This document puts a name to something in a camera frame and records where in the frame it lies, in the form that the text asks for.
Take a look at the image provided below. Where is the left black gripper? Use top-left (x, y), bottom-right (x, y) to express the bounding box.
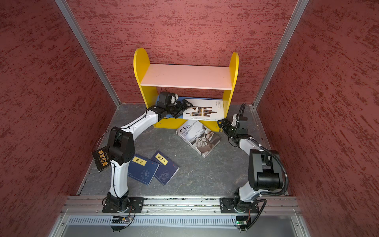
top-left (166, 99), bottom-right (193, 118)

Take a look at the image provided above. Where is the white book with brown blocks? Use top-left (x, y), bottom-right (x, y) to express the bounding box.
top-left (182, 99), bottom-right (225, 121)

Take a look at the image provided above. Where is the heritage culture photo book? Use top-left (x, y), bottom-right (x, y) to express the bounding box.
top-left (176, 120), bottom-right (221, 158)

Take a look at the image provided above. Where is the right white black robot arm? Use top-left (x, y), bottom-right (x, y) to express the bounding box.
top-left (217, 118), bottom-right (289, 213)

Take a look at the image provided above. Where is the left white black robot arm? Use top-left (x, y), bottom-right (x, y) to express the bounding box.
top-left (105, 92), bottom-right (193, 213)

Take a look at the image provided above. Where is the yellow pink blue bookshelf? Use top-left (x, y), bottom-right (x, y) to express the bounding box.
top-left (133, 48), bottom-right (239, 116)

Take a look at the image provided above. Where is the right dark blue booklet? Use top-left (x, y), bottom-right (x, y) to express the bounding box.
top-left (151, 151), bottom-right (180, 186)

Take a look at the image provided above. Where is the dark blue booklet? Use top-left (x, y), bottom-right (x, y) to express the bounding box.
top-left (151, 151), bottom-right (180, 186)
top-left (128, 155), bottom-right (159, 186)

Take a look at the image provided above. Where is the left dark blue booklet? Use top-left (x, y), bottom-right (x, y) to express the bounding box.
top-left (128, 155), bottom-right (159, 186)

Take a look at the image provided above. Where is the black book with gold letters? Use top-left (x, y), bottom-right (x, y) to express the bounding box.
top-left (92, 146), bottom-right (111, 172)

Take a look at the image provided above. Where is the right green circuit board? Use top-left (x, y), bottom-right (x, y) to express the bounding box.
top-left (235, 216), bottom-right (250, 229)

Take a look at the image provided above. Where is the green circuit board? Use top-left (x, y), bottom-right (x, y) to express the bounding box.
top-left (111, 216), bottom-right (132, 225)
top-left (235, 216), bottom-right (250, 229)

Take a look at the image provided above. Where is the left corner aluminium profile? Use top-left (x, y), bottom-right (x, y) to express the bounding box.
top-left (55, 0), bottom-right (122, 108)

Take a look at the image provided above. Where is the corner aluminium profile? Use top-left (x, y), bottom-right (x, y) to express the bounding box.
top-left (252, 0), bottom-right (309, 110)
top-left (55, 0), bottom-right (122, 108)

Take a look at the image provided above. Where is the left green circuit board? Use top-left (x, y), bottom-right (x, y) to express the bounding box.
top-left (111, 216), bottom-right (132, 225)

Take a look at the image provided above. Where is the right corner aluminium profile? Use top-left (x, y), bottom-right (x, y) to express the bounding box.
top-left (252, 0), bottom-right (309, 110)

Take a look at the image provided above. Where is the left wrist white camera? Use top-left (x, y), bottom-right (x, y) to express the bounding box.
top-left (167, 92), bottom-right (179, 105)

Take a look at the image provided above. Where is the wrist white camera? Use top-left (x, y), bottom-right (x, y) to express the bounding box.
top-left (232, 114), bottom-right (247, 129)
top-left (167, 92), bottom-right (179, 105)

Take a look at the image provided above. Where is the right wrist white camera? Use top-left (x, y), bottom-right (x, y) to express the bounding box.
top-left (232, 114), bottom-right (247, 129)

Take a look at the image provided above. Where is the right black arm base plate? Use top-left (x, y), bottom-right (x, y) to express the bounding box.
top-left (219, 197), bottom-right (259, 214)

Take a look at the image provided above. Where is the black corrugated cable conduit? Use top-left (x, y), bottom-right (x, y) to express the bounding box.
top-left (257, 146), bottom-right (289, 197)

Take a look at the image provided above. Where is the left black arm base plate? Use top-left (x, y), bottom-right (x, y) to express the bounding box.
top-left (102, 196), bottom-right (145, 214)

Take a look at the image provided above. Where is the slotted white cable duct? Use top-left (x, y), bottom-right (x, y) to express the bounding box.
top-left (67, 215), bottom-right (235, 228)

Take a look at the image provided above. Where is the aluminium mounting rail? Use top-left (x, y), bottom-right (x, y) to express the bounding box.
top-left (60, 196), bottom-right (303, 216)

